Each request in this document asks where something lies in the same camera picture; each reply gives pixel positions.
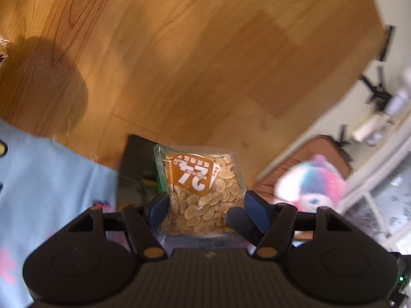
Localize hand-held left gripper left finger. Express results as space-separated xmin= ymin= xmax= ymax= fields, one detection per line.
xmin=57 ymin=192 xmax=171 ymax=262

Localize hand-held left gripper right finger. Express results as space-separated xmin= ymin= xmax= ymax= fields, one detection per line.
xmin=224 ymin=190 xmax=358 ymax=260

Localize clear melon seed packet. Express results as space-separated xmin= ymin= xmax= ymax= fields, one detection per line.
xmin=154 ymin=144 xmax=248 ymax=251

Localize dark green snack packet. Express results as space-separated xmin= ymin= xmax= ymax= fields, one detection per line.
xmin=117 ymin=134 xmax=162 ymax=213

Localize pink and white plush toy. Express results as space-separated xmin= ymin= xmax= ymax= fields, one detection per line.
xmin=273 ymin=154 xmax=351 ymax=213

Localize light blue printed cloth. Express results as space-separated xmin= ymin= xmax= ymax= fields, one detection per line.
xmin=0 ymin=118 xmax=132 ymax=308

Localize white framed glass door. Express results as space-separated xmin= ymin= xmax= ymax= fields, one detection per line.
xmin=340 ymin=125 xmax=411 ymax=252

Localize black tripod stand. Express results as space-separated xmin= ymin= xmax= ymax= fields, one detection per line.
xmin=359 ymin=25 xmax=396 ymax=111

